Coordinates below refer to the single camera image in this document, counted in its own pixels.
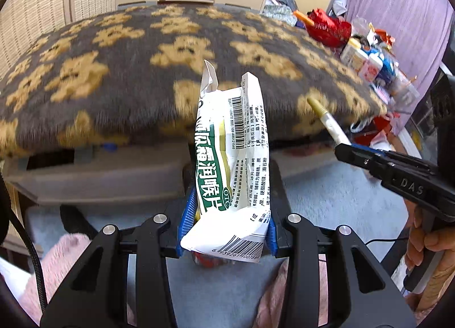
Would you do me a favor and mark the orange stick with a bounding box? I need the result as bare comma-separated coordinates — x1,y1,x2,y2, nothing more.
293,11,316,27

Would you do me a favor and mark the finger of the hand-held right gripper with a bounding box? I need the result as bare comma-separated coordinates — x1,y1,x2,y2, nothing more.
350,143,427,169
335,144,436,181

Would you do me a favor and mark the red box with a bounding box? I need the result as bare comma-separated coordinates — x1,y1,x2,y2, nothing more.
371,116,396,148

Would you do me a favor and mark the red lace basket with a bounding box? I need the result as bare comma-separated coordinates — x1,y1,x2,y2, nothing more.
305,8,353,49

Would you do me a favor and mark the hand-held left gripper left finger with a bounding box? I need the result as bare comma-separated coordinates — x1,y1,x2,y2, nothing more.
41,186,197,328

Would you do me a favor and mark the beige carton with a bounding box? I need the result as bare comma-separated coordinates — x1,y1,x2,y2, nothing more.
340,38,371,70

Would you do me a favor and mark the black braided cable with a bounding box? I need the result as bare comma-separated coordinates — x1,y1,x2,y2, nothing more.
0,172,48,316

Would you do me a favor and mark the grey low table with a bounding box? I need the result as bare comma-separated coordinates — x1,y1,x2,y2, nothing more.
3,148,194,207

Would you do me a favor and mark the bear print fleece blanket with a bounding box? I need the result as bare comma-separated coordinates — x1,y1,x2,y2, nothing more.
0,4,388,159

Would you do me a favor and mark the purple curtain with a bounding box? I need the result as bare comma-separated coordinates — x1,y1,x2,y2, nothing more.
346,0,455,91

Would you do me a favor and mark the blue white packet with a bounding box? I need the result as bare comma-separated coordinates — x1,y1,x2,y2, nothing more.
377,52,398,86

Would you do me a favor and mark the white plastic bag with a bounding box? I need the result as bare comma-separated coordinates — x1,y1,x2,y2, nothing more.
350,119,371,134

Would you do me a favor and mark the gold capped white marker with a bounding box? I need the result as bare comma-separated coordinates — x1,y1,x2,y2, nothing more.
306,97,351,146

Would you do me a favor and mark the wicker panel screen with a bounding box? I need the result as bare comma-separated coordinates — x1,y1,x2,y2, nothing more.
0,0,119,80

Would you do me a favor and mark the pink white box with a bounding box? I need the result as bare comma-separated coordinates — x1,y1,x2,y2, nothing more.
357,54,383,82

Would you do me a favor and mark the person's right hand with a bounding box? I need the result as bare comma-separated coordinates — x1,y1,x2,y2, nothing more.
405,204,455,269

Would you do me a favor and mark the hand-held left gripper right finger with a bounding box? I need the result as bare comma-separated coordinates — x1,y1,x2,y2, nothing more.
266,207,416,328

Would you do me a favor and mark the pink fleece trouser leg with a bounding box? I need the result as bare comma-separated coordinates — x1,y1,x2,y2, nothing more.
19,234,94,328
257,260,328,328

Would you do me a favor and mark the white green medicine box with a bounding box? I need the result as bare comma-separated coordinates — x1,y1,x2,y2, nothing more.
180,59,273,265

